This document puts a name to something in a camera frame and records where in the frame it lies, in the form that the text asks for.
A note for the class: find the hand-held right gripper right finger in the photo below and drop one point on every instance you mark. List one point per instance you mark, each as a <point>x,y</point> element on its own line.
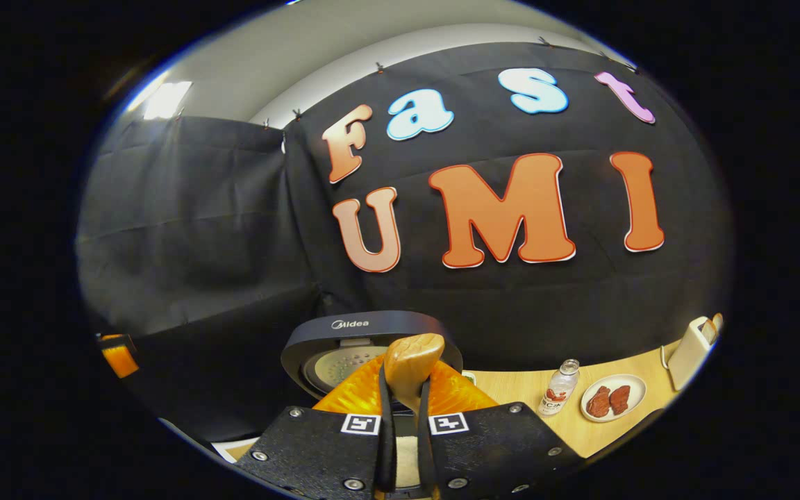
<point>424,444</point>

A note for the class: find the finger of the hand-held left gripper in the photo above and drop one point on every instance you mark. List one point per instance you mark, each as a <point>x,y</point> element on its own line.
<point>119,360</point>

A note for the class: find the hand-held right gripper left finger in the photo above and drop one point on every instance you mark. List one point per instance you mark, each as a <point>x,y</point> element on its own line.
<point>387,444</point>

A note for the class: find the wooden spoon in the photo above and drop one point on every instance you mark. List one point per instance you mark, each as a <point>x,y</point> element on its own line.
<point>410,364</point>

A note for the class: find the dark grey rice cooker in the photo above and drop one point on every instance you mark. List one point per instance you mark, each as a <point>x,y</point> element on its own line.
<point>323,340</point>

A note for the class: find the clear drink bottle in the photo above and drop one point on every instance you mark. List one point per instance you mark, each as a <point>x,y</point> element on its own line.
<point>558,392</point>

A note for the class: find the red meat piece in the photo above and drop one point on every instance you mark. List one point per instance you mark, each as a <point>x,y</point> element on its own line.
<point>598,403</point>
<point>620,399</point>

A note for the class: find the white round plate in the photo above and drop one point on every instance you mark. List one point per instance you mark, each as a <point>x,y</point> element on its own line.
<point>639,399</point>

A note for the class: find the white toaster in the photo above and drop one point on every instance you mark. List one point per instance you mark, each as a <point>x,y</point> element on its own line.
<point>685,361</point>

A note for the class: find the toasted bread slice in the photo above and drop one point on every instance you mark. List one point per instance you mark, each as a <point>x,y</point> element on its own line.
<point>707,332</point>
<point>717,323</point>

